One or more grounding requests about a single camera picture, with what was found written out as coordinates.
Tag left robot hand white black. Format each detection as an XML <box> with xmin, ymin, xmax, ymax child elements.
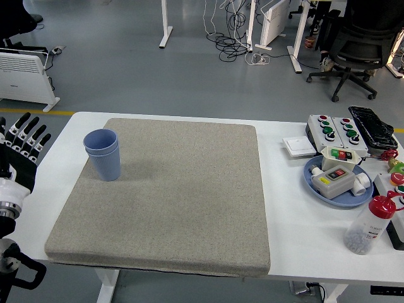
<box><xmin>0</xmin><ymin>112</ymin><xmax>52</xmax><ymax>206</ymax></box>

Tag blue ribbed plastic cup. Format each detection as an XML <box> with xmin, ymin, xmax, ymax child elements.
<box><xmin>83</xmin><ymin>128</ymin><xmax>119</xmax><ymax>152</ymax></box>
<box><xmin>85</xmin><ymin>143</ymin><xmax>122</xmax><ymax>182</ymax></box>

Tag grey-brown mat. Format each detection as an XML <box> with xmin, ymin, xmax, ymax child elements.
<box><xmin>44</xmin><ymin>118</ymin><xmax>271</xmax><ymax>278</ymax></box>

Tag white panel heater wide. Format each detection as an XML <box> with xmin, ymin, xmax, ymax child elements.
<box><xmin>0</xmin><ymin>50</ymin><xmax>61</xmax><ymax>114</ymax></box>

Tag white table leg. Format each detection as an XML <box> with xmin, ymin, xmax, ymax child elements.
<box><xmin>326</xmin><ymin>282</ymin><xmax>350</xmax><ymax>303</ymax></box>
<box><xmin>96</xmin><ymin>268</ymin><xmax>121</xmax><ymax>303</ymax></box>

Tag white desk leg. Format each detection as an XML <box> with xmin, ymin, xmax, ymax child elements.
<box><xmin>158</xmin><ymin>0</ymin><xmax>174</xmax><ymax>49</ymax></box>
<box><xmin>384</xmin><ymin>61</ymin><xmax>404</xmax><ymax>80</ymax></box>
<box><xmin>286</xmin><ymin>0</ymin><xmax>312</xmax><ymax>75</ymax></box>
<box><xmin>244</xmin><ymin>0</ymin><xmax>257</xmax><ymax>53</ymax></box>

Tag white panel heater narrow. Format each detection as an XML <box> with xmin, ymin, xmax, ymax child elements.
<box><xmin>254</xmin><ymin>0</ymin><xmax>287</xmax><ymax>51</ymax></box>

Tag white four-button control box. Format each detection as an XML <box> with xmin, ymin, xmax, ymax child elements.
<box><xmin>331</xmin><ymin>117</ymin><xmax>369</xmax><ymax>158</ymax></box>
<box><xmin>307</xmin><ymin>114</ymin><xmax>343</xmax><ymax>151</ymax></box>

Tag person's patterned shoe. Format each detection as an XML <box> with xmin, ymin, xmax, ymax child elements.
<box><xmin>319</xmin><ymin>52</ymin><xmax>335</xmax><ymax>72</ymax></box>

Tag blue plate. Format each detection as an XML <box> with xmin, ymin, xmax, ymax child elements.
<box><xmin>303</xmin><ymin>155</ymin><xmax>374</xmax><ymax>208</ymax></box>

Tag white pipe fitting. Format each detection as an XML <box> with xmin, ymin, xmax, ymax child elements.
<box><xmin>352</xmin><ymin>172</ymin><xmax>371</xmax><ymax>197</ymax></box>

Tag clear bottle red cap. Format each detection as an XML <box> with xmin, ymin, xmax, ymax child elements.
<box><xmin>343</xmin><ymin>191</ymin><xmax>404</xmax><ymax>256</ymax></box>

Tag black plastic tray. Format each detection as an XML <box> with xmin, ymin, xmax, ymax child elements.
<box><xmin>348</xmin><ymin>105</ymin><xmax>399</xmax><ymax>149</ymax></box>

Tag black mesh office chair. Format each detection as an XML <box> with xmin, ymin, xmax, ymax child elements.
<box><xmin>306</xmin><ymin>0</ymin><xmax>403</xmax><ymax>102</ymax></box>

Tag white box red mushroom button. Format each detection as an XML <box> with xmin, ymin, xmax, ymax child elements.
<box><xmin>373</xmin><ymin>172</ymin><xmax>404</xmax><ymax>251</ymax></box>

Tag black table control panel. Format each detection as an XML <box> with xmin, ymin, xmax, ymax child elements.
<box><xmin>369</xmin><ymin>285</ymin><xmax>404</xmax><ymax>296</ymax></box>

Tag white hanging cable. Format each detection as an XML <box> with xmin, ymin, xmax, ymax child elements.
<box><xmin>201</xmin><ymin>0</ymin><xmax>228</xmax><ymax>37</ymax></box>

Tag black cable coil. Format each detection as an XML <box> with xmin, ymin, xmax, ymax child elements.
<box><xmin>206</xmin><ymin>0</ymin><xmax>253</xmax><ymax>63</ymax></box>

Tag white wall switch panel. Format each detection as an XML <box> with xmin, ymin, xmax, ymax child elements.
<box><xmin>282</xmin><ymin>135</ymin><xmax>318</xmax><ymax>158</ymax></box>

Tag white switch box green red buttons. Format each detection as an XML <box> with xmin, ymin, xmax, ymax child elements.
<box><xmin>321</xmin><ymin>146</ymin><xmax>363</xmax><ymax>173</ymax></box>

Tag grey switch box red button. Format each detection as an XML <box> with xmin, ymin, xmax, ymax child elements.
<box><xmin>311</xmin><ymin>166</ymin><xmax>357</xmax><ymax>200</ymax></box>

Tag brass valve red handle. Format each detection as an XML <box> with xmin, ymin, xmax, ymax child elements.
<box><xmin>380</xmin><ymin>150</ymin><xmax>401</xmax><ymax>173</ymax></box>

